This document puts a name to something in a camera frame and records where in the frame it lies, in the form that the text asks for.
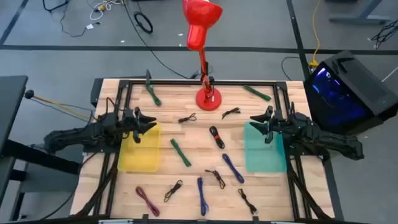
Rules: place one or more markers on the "teal translucent plastic bin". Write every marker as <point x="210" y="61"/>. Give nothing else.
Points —
<point x="262" y="152"/>

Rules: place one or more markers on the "yellow translucent plastic bin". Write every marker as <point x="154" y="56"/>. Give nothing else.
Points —
<point x="140" y="152"/>

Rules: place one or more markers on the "black aluminium rig frame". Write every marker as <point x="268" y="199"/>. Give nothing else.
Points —
<point x="174" y="82"/>

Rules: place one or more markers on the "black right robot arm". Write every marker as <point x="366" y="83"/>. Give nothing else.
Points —
<point x="335" y="143"/>

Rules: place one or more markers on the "black computer tower blue light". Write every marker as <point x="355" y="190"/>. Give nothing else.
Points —
<point x="342" y="93"/>

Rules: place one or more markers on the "black side table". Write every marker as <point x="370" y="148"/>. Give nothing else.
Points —
<point x="11" y="102"/>

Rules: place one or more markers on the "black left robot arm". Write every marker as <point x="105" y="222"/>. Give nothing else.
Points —
<point x="77" y="137"/>

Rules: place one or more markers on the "grey desk leg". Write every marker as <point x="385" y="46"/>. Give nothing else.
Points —
<point x="357" y="19"/>

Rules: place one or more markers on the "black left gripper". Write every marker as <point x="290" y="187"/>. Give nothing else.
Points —
<point x="129" y="119"/>

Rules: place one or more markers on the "red desk lamp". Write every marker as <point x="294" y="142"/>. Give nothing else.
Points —
<point x="208" y="99"/>

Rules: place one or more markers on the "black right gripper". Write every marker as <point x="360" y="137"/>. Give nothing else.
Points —
<point x="278" y="124"/>

